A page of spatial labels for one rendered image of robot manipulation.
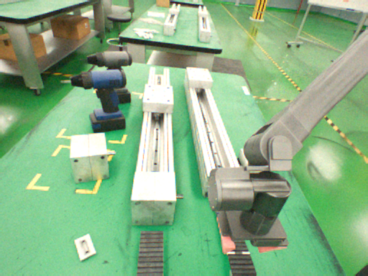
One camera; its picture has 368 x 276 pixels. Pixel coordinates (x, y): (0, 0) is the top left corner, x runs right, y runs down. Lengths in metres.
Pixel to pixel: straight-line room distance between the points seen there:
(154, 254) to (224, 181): 0.25
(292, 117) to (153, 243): 0.38
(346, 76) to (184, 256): 0.48
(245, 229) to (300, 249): 0.25
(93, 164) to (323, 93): 0.56
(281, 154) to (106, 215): 0.44
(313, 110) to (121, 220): 0.48
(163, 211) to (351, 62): 0.48
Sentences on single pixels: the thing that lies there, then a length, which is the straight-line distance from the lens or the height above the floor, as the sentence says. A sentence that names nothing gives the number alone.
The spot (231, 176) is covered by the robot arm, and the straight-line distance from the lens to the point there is 0.38.
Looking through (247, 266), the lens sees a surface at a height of 0.81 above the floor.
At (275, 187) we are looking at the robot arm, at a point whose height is 1.04.
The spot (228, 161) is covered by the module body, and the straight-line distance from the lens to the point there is 0.69.
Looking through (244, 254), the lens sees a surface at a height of 0.81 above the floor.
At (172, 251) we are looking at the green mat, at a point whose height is 0.78.
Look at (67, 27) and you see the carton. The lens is 4.31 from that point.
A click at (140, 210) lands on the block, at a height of 0.84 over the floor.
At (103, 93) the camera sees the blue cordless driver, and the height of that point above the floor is 0.93.
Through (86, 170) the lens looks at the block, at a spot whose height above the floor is 0.82.
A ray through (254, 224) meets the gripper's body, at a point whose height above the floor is 0.95.
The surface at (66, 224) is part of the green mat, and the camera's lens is 0.65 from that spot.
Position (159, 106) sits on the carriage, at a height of 0.89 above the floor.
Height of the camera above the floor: 1.29
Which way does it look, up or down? 35 degrees down
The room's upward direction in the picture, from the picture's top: 8 degrees clockwise
